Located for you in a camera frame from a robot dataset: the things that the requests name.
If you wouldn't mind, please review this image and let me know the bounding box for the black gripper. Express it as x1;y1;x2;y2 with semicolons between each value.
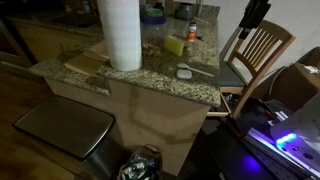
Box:
237;0;272;40

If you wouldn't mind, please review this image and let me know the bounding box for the white plastic spoon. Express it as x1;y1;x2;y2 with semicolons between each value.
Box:
176;62;215;78

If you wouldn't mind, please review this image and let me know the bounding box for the wooden chair dark cushion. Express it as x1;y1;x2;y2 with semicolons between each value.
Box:
218;19;297;119

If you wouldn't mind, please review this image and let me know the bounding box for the thin white stick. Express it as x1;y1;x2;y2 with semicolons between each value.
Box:
194;16;210;25

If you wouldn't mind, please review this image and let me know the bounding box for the small bottle orange label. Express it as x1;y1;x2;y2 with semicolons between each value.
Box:
185;21;198;42

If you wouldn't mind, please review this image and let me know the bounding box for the dark metal pot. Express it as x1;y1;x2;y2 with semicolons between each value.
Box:
174;2;198;20

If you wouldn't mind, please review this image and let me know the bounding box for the yellow sponge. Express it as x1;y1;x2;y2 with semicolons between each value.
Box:
163;34;185;57

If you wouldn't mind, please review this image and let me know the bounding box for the brown cardboard box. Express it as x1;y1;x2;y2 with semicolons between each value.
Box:
269;46;320;113

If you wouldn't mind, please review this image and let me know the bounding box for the white earbuds case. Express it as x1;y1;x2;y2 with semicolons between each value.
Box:
176;68;193;80

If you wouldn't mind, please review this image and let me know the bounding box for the white charger plug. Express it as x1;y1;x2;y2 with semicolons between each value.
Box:
303;65;320;75

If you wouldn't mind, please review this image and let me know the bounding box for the open wooden drawer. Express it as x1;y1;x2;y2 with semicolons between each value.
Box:
207;92;234;118

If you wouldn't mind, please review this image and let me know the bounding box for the wooden counter base cabinet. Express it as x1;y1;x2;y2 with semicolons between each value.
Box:
44;78;211;176

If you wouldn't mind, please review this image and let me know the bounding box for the white paper towel roll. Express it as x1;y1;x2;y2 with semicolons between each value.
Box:
96;0;144;72

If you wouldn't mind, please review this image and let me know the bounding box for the wooden cutting board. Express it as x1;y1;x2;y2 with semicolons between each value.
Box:
64;40;111;78

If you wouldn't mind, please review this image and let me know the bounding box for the steel trash can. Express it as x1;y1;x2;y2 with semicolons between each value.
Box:
13;95;118;180

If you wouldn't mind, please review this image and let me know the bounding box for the grey cable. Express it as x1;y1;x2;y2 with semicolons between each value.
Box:
268;64;288;98

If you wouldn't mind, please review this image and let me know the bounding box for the black bag red strap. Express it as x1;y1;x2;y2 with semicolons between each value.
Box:
229;98;289;138

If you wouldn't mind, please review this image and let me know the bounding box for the aluminium robot mount rail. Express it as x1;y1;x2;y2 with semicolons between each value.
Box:
246;128;320;179

